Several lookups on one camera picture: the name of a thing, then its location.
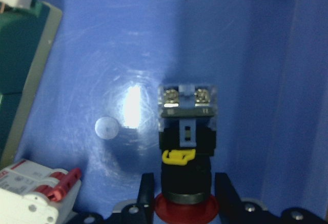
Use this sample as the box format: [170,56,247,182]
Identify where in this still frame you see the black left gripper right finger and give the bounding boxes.
[215,173,241,210]

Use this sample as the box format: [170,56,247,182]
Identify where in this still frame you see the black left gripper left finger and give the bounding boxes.
[136,173,155,209]

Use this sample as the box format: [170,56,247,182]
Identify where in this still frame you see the red emergency stop push button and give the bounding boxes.
[155,84,219,223]

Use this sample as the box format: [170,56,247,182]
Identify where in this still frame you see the white red circuit breaker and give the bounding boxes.
[1,159,81,223]

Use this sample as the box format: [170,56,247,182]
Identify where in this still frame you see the blue plastic tray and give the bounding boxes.
[14,0,327,217]

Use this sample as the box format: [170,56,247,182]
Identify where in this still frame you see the green white relay module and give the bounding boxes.
[1,0,63,168]

